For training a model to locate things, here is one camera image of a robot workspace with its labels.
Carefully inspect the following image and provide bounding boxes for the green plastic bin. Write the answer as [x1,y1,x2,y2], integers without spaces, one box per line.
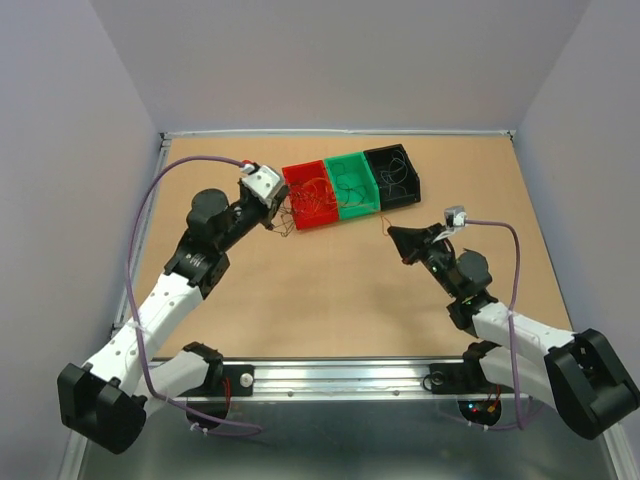
[324,151,381,220]

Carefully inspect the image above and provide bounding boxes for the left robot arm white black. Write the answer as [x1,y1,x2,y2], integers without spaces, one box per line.
[57,174,288,454]

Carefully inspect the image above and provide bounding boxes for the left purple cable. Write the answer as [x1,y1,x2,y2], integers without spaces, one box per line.
[127,155,262,437]

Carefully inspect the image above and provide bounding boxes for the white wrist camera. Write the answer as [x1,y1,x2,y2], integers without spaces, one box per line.
[434,205,467,241]
[241,162,285,208]

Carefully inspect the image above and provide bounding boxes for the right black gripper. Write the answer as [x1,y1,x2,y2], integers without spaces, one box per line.
[388,222,460,298]

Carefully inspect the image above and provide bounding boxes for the black plastic bin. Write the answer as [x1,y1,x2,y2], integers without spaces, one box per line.
[364,144,421,211]

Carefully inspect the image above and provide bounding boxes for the black thin wire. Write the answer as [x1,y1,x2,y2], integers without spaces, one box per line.
[334,162,374,206]

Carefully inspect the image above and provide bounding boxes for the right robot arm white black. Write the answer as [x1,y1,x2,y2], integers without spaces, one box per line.
[387,223,639,440]

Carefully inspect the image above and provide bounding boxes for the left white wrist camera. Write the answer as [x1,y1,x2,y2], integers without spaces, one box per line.
[241,162,285,208]

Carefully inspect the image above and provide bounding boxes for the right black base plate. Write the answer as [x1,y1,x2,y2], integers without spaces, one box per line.
[421,362,513,395]

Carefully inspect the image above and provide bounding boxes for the aluminium mounting rail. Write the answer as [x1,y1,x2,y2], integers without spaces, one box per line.
[224,357,486,403]

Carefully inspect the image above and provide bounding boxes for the thin wire bundle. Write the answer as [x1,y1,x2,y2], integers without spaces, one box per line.
[272,177,394,239]

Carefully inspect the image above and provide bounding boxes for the grey thin wire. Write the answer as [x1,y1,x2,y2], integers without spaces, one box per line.
[377,154,416,196]

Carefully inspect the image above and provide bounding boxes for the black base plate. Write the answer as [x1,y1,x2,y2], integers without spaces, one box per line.
[421,362,513,395]
[172,363,255,398]

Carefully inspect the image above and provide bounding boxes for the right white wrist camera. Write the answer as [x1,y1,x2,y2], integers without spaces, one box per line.
[434,205,467,241]

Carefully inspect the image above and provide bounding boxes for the red plastic bin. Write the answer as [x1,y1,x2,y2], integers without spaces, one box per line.
[282,160,339,230]

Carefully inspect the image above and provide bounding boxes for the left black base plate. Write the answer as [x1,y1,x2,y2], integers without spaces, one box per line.
[172,363,255,398]

